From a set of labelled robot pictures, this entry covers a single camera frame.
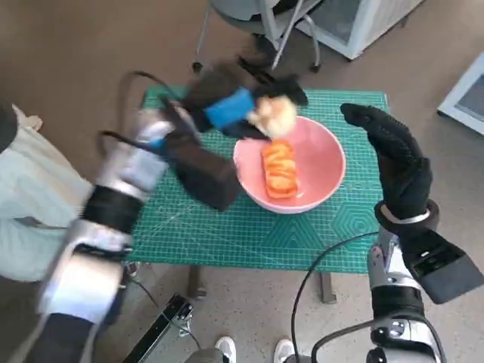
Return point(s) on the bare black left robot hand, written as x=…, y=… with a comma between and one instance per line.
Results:
x=227, y=107

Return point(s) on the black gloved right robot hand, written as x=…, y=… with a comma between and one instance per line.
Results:
x=404, y=170

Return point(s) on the pale toy bread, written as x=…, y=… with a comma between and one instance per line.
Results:
x=274, y=117

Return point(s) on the orange sliced toy bread loaf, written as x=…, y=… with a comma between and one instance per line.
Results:
x=280, y=170

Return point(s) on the pink bowl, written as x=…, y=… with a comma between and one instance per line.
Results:
x=321, y=159

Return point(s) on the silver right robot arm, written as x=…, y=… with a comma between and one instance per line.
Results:
x=393, y=272

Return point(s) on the grey metal pole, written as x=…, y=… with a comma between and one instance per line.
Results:
x=286, y=38

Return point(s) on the grey office chair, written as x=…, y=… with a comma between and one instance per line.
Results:
x=234, y=15

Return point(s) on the white unit with grille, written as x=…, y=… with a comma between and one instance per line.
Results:
x=467, y=98

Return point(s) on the green cutting mat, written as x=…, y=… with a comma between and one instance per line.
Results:
x=211, y=234

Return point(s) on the black metal table leg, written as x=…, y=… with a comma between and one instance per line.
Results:
x=196, y=283
x=328, y=289

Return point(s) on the white cabinet with mesh panel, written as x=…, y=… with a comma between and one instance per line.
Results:
x=363, y=26

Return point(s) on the person's foot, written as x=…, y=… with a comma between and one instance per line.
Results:
x=35, y=121

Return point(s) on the person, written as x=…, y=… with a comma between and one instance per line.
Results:
x=30, y=189

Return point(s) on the white robot right foot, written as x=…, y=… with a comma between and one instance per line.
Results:
x=284, y=351

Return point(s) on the white robot foot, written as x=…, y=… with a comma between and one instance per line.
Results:
x=284, y=351
x=226, y=349

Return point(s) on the black flat metal stand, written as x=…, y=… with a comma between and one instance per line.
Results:
x=166, y=321

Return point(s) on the white robot left foot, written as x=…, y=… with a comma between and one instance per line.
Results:
x=226, y=349

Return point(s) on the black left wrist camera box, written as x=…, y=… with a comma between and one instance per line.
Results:
x=208, y=181

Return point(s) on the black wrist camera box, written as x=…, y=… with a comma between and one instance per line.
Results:
x=446, y=272
x=208, y=181

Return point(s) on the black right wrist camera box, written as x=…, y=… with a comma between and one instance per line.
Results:
x=446, y=272

